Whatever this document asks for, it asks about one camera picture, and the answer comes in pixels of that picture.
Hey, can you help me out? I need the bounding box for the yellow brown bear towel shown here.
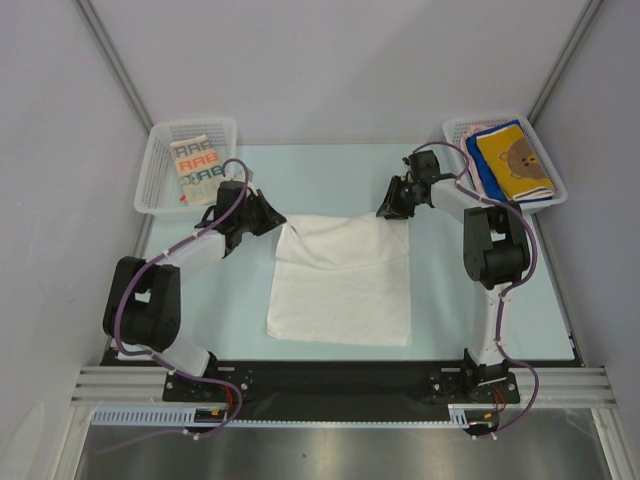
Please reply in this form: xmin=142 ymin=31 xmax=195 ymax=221
xmin=475 ymin=122 xmax=555 ymax=202

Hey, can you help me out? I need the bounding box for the white towel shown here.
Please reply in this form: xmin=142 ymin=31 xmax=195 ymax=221
xmin=267 ymin=213 xmax=412 ymax=346

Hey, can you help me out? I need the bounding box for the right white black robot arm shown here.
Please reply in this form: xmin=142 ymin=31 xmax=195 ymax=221
xmin=376 ymin=150 xmax=537 ymax=403

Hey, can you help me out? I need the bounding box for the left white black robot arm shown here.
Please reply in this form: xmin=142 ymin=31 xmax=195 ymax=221
xmin=103 ymin=180 xmax=286 ymax=400

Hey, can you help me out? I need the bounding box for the right white plastic basket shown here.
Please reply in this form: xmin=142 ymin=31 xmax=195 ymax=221
xmin=442 ymin=113 xmax=569 ymax=216

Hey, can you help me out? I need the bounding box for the white plastic basket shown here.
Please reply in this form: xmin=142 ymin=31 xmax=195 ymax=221
xmin=134 ymin=117 xmax=237 ymax=221
xmin=442 ymin=113 xmax=569 ymax=216

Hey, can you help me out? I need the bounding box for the blue towel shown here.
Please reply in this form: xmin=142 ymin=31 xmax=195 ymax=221
xmin=465 ymin=134 xmax=554 ymax=206

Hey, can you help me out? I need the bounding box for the pink towel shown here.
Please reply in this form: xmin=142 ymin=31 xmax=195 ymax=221
xmin=459 ymin=124 xmax=489 ymax=198

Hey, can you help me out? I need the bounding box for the printed letters towel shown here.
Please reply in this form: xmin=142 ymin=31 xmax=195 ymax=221
xmin=170 ymin=135 xmax=223 ymax=206

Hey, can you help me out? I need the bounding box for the left white plastic basket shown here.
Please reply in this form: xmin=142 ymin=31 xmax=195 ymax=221
xmin=134 ymin=117 xmax=237 ymax=221

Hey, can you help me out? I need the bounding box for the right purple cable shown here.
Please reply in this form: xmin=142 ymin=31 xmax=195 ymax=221
xmin=412 ymin=142 xmax=541 ymax=441

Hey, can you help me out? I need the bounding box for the purple cable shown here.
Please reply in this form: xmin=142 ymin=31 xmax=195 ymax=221
xmin=412 ymin=142 xmax=541 ymax=441
xmin=92 ymin=158 xmax=264 ymax=454

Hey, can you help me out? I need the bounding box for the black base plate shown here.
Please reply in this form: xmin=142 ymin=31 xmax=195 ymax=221
xmin=162 ymin=358 xmax=521 ymax=424

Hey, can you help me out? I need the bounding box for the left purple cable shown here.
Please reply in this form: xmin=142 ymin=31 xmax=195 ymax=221
xmin=92 ymin=158 xmax=264 ymax=454

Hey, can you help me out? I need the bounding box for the white slotted cable duct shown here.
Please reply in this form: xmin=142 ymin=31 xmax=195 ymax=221
xmin=92 ymin=402 xmax=531 ymax=430

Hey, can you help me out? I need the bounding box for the right aluminium corner post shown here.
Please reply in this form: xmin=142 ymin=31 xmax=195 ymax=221
xmin=527 ymin=0 xmax=605 ymax=125

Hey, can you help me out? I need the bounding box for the aluminium corner post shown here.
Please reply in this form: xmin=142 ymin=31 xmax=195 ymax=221
xmin=71 ymin=0 xmax=154 ymax=133
xmin=527 ymin=0 xmax=605 ymax=125

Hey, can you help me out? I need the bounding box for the left aluminium corner post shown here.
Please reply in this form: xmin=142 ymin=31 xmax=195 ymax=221
xmin=71 ymin=0 xmax=154 ymax=133

